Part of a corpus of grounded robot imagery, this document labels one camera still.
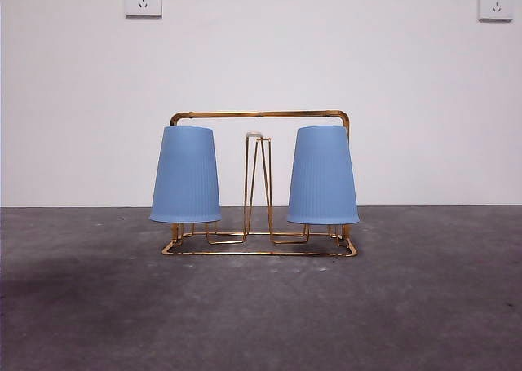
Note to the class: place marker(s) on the blue ribbed cup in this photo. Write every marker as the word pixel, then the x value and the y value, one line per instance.
pixel 185 175
pixel 322 175

